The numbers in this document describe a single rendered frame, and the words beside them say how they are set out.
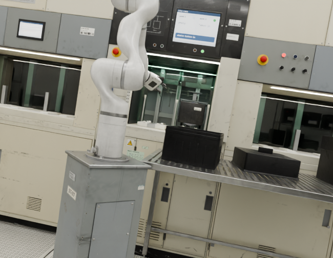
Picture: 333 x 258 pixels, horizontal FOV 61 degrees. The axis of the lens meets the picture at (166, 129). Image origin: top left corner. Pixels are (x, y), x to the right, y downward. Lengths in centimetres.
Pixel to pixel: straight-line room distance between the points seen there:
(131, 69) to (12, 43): 132
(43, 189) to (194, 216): 108
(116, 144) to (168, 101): 166
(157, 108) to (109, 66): 160
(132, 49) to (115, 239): 79
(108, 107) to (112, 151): 19
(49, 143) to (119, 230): 109
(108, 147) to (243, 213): 111
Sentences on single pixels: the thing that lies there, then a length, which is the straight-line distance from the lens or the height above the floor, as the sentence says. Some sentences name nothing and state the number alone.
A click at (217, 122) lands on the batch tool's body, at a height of 99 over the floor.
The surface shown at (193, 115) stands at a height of 101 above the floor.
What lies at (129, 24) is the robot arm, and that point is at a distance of 132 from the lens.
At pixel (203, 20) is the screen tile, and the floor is 163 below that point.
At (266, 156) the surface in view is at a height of 85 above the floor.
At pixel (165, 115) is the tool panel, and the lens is 279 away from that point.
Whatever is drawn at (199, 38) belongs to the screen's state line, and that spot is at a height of 151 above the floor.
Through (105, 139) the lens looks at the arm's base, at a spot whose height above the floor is 85.
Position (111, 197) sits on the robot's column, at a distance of 118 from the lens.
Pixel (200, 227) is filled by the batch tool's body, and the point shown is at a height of 28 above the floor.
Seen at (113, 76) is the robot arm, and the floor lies 111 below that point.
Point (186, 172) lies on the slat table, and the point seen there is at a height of 75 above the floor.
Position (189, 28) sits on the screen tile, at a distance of 197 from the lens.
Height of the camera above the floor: 99
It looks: 3 degrees down
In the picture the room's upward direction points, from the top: 9 degrees clockwise
